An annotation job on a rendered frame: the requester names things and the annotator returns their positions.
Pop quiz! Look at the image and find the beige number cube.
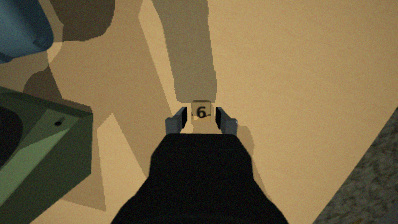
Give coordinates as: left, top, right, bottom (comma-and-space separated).
191, 100, 211, 121

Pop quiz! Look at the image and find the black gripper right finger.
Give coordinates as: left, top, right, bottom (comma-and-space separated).
215, 107, 238, 136

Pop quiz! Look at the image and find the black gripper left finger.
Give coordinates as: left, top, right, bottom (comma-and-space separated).
165, 107, 187, 135

